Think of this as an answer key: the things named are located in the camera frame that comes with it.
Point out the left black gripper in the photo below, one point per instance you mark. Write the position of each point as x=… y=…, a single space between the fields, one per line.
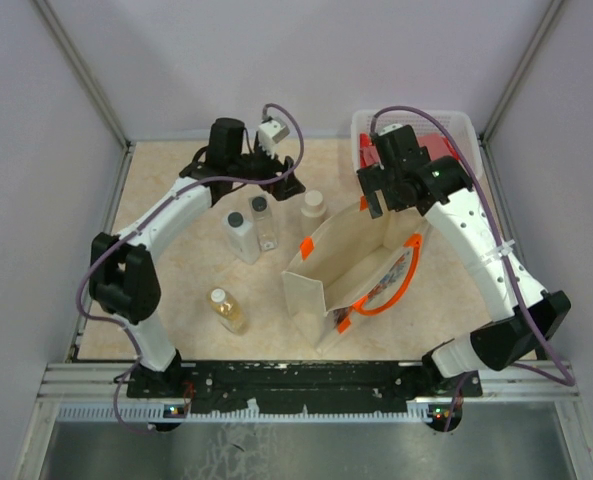
x=287 y=188

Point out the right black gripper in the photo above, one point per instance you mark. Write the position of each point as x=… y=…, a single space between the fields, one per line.
x=374 y=179

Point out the clear bottle black cap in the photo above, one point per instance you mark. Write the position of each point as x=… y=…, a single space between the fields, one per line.
x=263 y=222

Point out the beige round bottle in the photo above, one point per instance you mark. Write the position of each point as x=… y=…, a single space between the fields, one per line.
x=313 y=212

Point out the canvas bag orange handles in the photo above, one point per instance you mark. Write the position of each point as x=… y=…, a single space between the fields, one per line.
x=351 y=269

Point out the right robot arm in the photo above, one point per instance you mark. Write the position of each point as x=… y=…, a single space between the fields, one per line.
x=520 y=308

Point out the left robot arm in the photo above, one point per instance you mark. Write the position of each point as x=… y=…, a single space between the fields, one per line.
x=122 y=277

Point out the red cloth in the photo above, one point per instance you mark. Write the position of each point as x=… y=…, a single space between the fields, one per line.
x=437 y=145

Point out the white bottle black cap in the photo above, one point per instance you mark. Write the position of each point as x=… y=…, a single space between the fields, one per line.
x=241 y=237

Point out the white plastic basket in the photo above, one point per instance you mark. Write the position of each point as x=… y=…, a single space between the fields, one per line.
x=457 y=123

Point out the amber liquid bottle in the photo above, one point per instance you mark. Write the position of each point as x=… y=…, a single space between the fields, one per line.
x=228 y=310

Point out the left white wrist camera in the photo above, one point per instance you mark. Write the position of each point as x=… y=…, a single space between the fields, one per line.
x=270 y=133

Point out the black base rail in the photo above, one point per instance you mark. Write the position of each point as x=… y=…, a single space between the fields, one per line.
x=292 y=387

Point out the aluminium frame rail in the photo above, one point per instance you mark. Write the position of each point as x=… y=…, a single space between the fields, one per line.
x=81 y=381

